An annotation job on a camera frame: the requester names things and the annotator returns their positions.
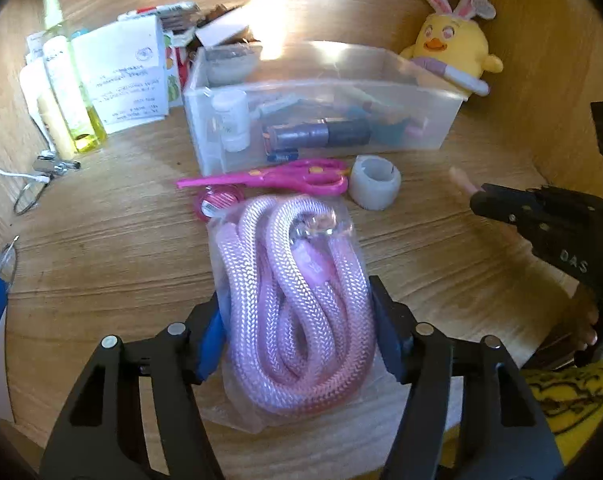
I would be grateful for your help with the fruit print carton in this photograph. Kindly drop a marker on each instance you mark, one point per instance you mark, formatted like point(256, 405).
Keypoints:
point(174, 75)

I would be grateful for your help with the cream lip balm stick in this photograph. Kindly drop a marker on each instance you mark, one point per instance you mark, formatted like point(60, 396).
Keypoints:
point(462, 182)

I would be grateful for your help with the clear plastic storage box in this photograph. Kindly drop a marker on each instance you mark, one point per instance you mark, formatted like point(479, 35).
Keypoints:
point(331, 70)

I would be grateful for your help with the blue correction tape card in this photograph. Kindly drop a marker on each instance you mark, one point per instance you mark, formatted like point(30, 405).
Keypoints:
point(281, 156)

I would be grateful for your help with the small white dropper bottle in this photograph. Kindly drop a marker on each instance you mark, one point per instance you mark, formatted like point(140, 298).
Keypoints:
point(234, 120)

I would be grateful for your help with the round glass lens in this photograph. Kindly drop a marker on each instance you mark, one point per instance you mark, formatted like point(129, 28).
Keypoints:
point(6, 262)

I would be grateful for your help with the small teal toy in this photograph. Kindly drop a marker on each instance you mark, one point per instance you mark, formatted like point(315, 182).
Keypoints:
point(391, 127)

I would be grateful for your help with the yellow-green spray bottle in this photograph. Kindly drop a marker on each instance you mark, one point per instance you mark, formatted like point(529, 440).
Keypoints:
point(71, 85)

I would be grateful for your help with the translucent tape roll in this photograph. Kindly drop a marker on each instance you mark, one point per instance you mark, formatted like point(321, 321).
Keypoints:
point(376, 185)

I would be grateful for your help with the yellow chick plush toy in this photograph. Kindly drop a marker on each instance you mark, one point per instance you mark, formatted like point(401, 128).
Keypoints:
point(451, 40)

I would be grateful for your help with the pink scissors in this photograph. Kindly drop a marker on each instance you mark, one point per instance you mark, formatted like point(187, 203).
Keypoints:
point(281, 175)

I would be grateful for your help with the purple and grey bottle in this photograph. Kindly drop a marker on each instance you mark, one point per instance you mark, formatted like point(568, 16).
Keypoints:
point(316, 132)

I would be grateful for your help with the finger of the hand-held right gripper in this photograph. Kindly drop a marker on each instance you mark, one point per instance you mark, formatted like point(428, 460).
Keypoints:
point(511, 191)
point(501, 210)

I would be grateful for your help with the cream plastic tube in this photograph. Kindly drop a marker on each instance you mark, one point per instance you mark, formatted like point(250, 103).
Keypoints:
point(56, 125)

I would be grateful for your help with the white printed paper sheet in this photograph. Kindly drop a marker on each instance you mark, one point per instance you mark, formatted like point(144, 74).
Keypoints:
point(121, 75)

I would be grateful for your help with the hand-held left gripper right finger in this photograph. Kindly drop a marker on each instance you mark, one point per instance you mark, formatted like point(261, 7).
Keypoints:
point(387, 330)

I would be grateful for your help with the stack of booklets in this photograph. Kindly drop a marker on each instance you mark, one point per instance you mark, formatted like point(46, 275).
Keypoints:
point(166, 12)

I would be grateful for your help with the small pink round tin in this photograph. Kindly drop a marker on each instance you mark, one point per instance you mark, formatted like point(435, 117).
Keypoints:
point(216, 202)

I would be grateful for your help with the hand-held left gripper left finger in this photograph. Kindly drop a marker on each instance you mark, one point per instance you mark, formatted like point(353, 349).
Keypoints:
point(211, 335)

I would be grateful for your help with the small white box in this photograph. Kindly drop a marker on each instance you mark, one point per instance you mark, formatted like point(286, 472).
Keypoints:
point(221, 27)

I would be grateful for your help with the brown beads pile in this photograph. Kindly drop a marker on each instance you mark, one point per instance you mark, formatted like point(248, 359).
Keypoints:
point(219, 10)

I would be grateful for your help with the person's right hand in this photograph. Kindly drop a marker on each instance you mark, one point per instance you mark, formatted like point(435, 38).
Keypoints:
point(586, 320)

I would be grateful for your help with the translucent white bowl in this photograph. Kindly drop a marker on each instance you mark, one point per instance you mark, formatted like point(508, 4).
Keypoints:
point(229, 67)

